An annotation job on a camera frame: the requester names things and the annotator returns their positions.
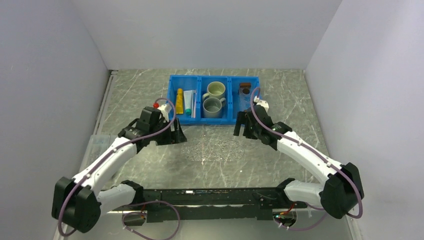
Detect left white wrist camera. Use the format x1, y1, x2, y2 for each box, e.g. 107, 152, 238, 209
153, 102, 172, 122

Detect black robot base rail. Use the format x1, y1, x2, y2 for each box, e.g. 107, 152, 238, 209
109, 187, 332, 223

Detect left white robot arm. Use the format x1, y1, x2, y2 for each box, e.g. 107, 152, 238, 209
51, 103, 187, 233

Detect pink toothbrush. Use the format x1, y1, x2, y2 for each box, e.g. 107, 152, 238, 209
192, 90, 197, 119

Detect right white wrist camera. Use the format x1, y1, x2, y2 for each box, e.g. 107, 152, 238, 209
253, 98, 270, 113

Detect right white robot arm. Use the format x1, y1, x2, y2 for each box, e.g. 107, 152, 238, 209
233, 105, 364, 219

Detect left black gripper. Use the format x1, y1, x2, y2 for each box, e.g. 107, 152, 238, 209
149, 117, 187, 146

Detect cream ceramic mug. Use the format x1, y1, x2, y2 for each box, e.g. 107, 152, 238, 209
201, 81, 226, 101

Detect clear plastic screw box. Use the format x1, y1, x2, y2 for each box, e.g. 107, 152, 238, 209
86, 134, 115, 159

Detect grey ceramic mug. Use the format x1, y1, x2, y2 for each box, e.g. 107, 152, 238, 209
202, 97, 227, 119

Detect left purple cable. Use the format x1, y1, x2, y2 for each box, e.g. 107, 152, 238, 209
57, 97, 181, 240

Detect clear acrylic toothbrush holder tray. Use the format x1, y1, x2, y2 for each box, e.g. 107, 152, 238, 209
234, 81, 257, 112

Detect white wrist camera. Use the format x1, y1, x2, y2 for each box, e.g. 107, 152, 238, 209
153, 102, 172, 122
253, 98, 270, 113

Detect yellow toothpaste tube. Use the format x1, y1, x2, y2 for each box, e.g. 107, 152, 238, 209
175, 88, 185, 115

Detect white green-capped toothpaste tube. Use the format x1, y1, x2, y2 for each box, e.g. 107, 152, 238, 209
183, 90, 194, 116

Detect blue three-compartment bin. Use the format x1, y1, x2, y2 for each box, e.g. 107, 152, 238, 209
167, 75, 260, 125

